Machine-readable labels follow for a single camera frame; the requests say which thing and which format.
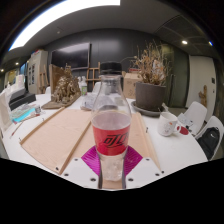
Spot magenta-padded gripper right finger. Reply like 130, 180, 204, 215
122, 145, 164, 190

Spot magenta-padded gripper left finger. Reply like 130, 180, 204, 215
61, 145, 103, 190

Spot clear red-labelled drink bottle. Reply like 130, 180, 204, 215
90, 60, 133, 183

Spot light plywood panel with strips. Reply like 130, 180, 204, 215
19, 106, 163, 176

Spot white mug with cartoon print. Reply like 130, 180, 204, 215
157, 111, 183, 138

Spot printed newspaper sheets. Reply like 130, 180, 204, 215
79, 91, 100, 111

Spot dried plant in grey pot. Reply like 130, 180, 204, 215
131, 39, 174, 113

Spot white chair with backpack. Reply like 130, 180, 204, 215
194, 115, 224, 162

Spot black printer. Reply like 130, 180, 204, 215
8, 87, 37, 111

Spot wooden figure sculpture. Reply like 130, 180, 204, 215
198, 84, 208, 108

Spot wooden easel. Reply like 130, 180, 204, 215
85, 61, 102, 84

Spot white cabinet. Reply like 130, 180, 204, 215
26, 49, 49, 95

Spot large ceiling light panel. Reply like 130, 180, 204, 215
8, 0, 121, 52

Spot black wall screen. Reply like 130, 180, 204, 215
50, 42, 92, 71

